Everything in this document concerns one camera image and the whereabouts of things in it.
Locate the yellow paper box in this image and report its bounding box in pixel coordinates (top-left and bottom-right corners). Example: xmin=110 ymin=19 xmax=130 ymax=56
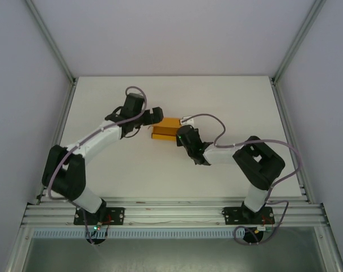
xmin=150 ymin=117 xmax=186 ymax=142

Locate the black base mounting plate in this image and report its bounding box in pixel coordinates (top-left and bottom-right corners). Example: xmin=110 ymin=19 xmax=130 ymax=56
xmin=221 ymin=206 xmax=274 ymax=226
xmin=73 ymin=206 xmax=125 ymax=226

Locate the grey metal sheet panel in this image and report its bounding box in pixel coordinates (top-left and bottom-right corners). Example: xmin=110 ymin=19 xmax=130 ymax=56
xmin=19 ymin=237 xmax=328 ymax=272

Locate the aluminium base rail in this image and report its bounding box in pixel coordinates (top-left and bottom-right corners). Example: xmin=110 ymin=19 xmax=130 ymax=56
xmin=20 ymin=200 xmax=329 ymax=227

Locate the grey slotted cable duct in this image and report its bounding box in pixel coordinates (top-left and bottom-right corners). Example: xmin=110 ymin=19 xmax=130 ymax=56
xmin=31 ymin=228 xmax=277 ymax=239

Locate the aluminium frame post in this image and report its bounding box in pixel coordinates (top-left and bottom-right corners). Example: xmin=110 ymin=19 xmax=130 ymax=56
xmin=5 ymin=223 xmax=33 ymax=272
xmin=272 ymin=0 xmax=328 ymax=84
xmin=25 ymin=0 xmax=77 ymax=84
xmin=315 ymin=223 xmax=343 ymax=272

